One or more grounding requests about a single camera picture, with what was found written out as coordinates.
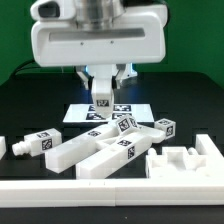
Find white small tagged cube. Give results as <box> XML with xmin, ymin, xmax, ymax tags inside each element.
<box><xmin>154</xmin><ymin>118</ymin><xmax>176</xmax><ymax>139</ymax></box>

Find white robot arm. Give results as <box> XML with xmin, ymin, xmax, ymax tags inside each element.
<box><xmin>30</xmin><ymin>0</ymin><xmax>168</xmax><ymax>80</ymax></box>

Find white chair seat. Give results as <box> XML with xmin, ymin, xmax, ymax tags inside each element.
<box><xmin>145</xmin><ymin>146</ymin><xmax>209</xmax><ymax>179</ymax></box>

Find white long back beam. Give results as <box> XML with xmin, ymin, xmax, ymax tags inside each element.
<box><xmin>45</xmin><ymin>124</ymin><xmax>119</xmax><ymax>173</ymax></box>

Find white long beam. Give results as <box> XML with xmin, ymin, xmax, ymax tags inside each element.
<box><xmin>76</xmin><ymin>133</ymin><xmax>152</xmax><ymax>179</ymax></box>
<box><xmin>45</xmin><ymin>124</ymin><xmax>119</xmax><ymax>173</ymax></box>

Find black cables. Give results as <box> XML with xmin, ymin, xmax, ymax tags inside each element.
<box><xmin>9</xmin><ymin>59</ymin><xmax>38</xmax><ymax>79</ymax></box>

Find white marker tag board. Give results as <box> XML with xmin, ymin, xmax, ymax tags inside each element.
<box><xmin>63</xmin><ymin>104</ymin><xmax>154</xmax><ymax>123</ymax></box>

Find white L-shaped fence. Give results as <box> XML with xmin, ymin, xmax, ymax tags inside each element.
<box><xmin>0</xmin><ymin>134</ymin><xmax>224</xmax><ymax>208</ymax></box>

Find white block at left edge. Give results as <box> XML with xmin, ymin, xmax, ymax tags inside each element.
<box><xmin>0</xmin><ymin>136</ymin><xmax>6</xmax><ymax>160</ymax></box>

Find white long front beam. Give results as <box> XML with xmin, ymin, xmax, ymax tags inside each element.
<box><xmin>76</xmin><ymin>133</ymin><xmax>152</xmax><ymax>179</ymax></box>

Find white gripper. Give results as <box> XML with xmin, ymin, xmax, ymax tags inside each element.
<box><xmin>30</xmin><ymin>0</ymin><xmax>167</xmax><ymax>90</ymax></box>

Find white tagged block on beam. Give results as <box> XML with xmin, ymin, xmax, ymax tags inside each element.
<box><xmin>116</xmin><ymin>115</ymin><xmax>138</xmax><ymax>133</ymax></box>

